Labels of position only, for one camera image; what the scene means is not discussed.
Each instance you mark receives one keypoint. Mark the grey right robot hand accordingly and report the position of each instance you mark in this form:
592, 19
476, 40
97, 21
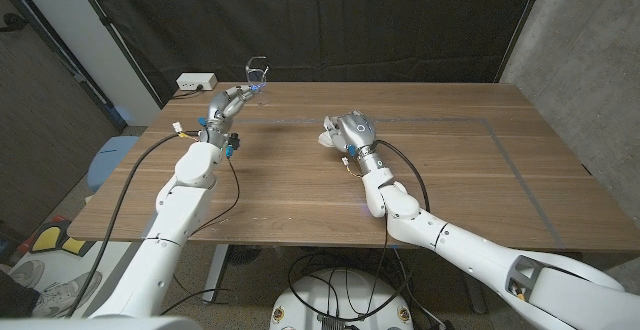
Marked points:
357, 130

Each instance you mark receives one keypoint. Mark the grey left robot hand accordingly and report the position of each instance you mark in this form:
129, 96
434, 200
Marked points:
220, 112

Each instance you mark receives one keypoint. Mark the white tissue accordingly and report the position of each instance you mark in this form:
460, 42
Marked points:
326, 141

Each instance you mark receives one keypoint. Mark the clear frame glasses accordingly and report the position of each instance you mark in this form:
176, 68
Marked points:
256, 76

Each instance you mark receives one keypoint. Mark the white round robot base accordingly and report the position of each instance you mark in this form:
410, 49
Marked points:
360, 300

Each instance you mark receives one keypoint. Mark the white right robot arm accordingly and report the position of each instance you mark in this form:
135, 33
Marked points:
475, 255

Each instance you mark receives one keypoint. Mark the white power strip box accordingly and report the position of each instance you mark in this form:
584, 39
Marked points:
195, 81

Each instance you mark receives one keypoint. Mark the black backdrop curtain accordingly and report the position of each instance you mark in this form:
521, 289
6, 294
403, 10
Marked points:
350, 25

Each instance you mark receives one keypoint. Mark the blue stool seat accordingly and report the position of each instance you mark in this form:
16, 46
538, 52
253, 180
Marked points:
107, 160

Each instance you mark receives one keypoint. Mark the black round fan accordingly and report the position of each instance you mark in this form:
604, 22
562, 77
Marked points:
243, 254

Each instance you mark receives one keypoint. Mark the light grey table leg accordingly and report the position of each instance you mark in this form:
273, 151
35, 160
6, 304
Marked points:
215, 275

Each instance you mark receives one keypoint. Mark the dark grey table leg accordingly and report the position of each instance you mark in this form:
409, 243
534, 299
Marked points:
475, 297

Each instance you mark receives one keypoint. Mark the black wall rail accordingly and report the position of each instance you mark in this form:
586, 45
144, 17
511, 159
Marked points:
80, 79

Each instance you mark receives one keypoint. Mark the black wall hook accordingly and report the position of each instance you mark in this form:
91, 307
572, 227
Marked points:
12, 20

